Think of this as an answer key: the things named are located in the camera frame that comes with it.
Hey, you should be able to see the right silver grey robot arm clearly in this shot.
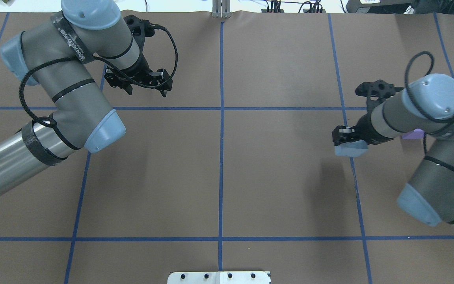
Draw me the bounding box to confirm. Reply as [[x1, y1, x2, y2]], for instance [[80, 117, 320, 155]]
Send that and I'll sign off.
[[332, 73, 454, 227]]

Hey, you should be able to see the purple foam block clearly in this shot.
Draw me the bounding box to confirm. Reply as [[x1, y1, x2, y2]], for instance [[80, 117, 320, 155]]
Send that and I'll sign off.
[[401, 128, 426, 140]]

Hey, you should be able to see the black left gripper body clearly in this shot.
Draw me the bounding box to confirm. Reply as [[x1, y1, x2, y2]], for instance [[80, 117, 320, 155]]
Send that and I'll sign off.
[[104, 15, 173, 97]]

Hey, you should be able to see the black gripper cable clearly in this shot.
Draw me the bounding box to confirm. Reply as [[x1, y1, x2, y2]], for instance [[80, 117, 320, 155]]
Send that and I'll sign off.
[[19, 24, 179, 127], [404, 51, 454, 154]]

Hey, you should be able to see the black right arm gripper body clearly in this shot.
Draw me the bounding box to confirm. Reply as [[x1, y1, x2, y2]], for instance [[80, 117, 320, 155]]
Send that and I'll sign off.
[[332, 80, 403, 146]]

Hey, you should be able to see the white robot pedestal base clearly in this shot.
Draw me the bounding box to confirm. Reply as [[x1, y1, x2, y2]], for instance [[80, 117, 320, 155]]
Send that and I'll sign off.
[[166, 271, 272, 284]]

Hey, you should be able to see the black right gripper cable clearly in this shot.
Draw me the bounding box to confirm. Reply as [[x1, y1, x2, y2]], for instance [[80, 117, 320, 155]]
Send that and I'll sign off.
[[404, 51, 454, 154]]

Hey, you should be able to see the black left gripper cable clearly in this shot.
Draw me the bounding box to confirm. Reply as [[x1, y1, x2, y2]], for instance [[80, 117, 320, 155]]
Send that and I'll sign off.
[[19, 24, 179, 127]]

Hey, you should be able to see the light blue foam block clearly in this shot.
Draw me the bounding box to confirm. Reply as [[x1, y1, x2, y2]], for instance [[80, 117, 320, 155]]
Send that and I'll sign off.
[[334, 140, 368, 157]]

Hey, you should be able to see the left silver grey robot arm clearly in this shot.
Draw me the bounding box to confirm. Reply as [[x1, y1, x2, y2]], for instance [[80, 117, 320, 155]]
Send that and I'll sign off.
[[0, 0, 178, 196]]

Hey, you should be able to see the aluminium frame post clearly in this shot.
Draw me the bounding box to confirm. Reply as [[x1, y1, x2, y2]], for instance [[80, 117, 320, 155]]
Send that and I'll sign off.
[[211, 0, 232, 19]]

